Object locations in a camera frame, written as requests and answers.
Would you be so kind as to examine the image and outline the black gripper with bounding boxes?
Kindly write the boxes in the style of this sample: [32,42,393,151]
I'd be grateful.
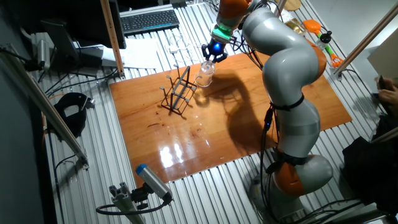
[201,38,229,64]

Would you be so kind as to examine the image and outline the orange green toy shovel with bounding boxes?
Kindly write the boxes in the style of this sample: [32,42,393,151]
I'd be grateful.
[303,19,345,68]

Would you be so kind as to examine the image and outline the person in dark clothes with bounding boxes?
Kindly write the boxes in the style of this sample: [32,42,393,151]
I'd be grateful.
[341,102,398,215]

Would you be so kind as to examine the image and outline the black wire cup rack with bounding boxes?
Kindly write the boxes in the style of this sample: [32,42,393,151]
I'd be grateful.
[159,64,203,116]

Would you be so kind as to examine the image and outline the black desk cables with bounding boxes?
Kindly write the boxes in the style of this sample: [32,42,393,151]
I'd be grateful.
[45,68,119,96]

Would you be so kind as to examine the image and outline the black camera cable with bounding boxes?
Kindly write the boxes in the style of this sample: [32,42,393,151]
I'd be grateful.
[95,198,169,216]

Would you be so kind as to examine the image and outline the white paper sheets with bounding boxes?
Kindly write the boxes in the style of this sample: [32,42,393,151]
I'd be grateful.
[102,37,169,70]

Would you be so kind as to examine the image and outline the small clear bottle black cap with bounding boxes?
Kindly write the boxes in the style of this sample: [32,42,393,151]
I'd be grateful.
[317,30,333,50]

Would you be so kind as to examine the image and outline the green wrist flange ring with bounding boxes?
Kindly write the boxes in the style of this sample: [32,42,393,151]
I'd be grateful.
[210,24,234,43]

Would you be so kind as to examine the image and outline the aluminium profile camera mount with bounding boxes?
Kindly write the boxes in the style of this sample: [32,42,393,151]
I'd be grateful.
[108,182,146,224]

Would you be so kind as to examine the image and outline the long aluminium frame bar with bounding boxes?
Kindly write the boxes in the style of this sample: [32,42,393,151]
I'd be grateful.
[0,43,91,170]

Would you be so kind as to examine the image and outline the slanted wooden beam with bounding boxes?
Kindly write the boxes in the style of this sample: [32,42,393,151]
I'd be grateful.
[329,2,398,82]

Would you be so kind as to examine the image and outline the golden yellow packet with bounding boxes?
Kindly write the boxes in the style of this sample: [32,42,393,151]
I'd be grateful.
[284,17,307,35]

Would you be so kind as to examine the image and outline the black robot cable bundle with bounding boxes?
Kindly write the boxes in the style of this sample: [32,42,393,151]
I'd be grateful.
[231,30,282,224]

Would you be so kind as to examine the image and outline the grey metal cylinder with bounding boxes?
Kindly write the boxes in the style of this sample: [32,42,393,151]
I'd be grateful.
[36,32,52,71]

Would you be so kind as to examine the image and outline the person's bare hand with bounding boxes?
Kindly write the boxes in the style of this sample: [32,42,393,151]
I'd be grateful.
[377,77,398,106]

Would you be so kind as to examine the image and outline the black computer monitor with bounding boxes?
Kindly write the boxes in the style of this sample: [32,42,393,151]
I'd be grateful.
[18,0,127,63]

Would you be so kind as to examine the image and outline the silver camera blue cap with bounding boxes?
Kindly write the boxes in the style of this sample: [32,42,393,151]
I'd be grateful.
[135,164,174,202]

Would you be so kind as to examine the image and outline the round wooden disc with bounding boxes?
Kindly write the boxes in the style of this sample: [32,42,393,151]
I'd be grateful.
[283,0,302,12]

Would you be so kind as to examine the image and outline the wooden post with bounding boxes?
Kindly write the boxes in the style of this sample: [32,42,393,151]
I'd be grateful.
[99,0,126,78]

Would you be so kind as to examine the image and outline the white charger with cable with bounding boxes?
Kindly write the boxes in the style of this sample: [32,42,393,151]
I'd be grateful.
[164,29,201,65]

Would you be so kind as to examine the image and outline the aluminium upright post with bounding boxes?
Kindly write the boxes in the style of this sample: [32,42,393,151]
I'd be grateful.
[273,0,289,18]

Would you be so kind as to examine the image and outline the black computer keyboard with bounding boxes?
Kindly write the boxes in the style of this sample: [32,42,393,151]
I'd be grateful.
[119,9,180,35]

